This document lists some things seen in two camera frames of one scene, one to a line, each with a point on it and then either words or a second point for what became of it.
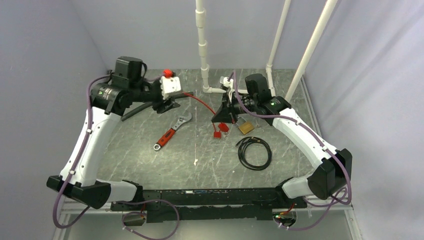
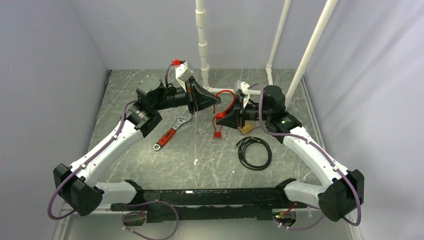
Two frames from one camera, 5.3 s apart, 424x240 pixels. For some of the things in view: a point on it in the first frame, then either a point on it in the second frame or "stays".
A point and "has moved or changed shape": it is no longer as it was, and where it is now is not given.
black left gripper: [161, 107] -> [201, 98]
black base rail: [163, 205] stays
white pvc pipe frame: [201, 24] stays
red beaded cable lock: [217, 134] stays
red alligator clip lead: [222, 126] has moved or changed shape
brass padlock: [246, 127] stays
